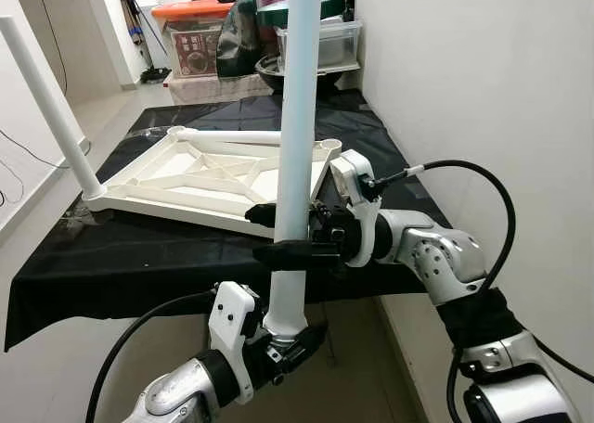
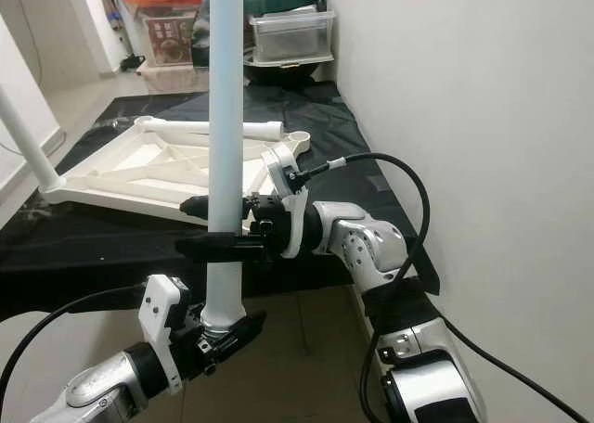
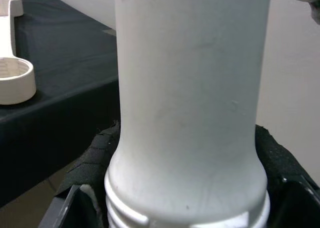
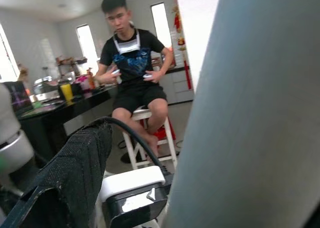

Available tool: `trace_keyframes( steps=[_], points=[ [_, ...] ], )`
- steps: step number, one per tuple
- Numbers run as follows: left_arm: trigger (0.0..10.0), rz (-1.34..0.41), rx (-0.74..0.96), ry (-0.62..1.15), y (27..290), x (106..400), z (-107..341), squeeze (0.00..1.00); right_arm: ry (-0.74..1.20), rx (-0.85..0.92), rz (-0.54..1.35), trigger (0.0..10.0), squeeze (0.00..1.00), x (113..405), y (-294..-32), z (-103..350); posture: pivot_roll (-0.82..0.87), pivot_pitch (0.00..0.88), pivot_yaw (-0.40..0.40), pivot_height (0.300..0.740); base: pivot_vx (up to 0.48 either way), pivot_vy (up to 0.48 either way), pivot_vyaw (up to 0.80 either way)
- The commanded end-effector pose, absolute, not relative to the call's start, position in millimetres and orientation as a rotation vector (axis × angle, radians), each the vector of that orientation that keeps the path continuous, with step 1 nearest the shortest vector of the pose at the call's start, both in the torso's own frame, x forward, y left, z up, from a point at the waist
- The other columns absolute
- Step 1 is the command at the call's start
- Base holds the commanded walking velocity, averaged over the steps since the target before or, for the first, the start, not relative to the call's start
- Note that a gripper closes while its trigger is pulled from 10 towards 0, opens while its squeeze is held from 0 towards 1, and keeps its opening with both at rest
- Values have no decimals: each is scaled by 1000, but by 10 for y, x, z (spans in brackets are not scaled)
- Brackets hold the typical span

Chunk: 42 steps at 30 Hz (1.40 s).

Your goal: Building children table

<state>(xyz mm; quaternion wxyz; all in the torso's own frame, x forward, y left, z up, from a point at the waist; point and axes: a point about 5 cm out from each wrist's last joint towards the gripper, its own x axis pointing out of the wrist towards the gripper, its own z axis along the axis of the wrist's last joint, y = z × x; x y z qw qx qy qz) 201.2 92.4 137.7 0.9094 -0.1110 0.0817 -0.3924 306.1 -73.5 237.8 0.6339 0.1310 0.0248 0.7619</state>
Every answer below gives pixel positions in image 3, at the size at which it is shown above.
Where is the black tablecloth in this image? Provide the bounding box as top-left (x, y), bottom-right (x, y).
top-left (0, 0), bottom-right (123, 210)

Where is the white plastic children table top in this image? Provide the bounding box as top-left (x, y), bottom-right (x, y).
top-left (0, 0), bottom-right (37, 106)

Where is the white plastic table leg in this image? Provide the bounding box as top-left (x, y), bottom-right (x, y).
top-left (103, 0), bottom-right (273, 228)

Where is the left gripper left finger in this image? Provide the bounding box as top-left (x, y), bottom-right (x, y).
top-left (53, 120), bottom-right (122, 228)

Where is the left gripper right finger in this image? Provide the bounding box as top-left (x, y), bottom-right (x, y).
top-left (254, 124), bottom-right (320, 228)

